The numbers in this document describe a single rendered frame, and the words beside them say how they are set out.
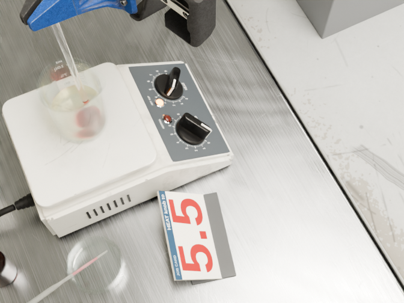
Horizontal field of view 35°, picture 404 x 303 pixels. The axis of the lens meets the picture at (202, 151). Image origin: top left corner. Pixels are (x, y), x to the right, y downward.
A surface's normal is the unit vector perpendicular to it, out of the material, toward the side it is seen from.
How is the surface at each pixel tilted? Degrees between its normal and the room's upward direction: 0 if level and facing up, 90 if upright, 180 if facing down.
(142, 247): 0
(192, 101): 30
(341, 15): 90
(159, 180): 90
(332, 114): 0
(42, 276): 0
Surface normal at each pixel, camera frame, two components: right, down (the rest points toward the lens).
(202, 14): 0.75, 0.60
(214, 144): 0.45, -0.54
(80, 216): 0.41, 0.84
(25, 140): 0.00, -0.39
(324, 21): -0.90, 0.41
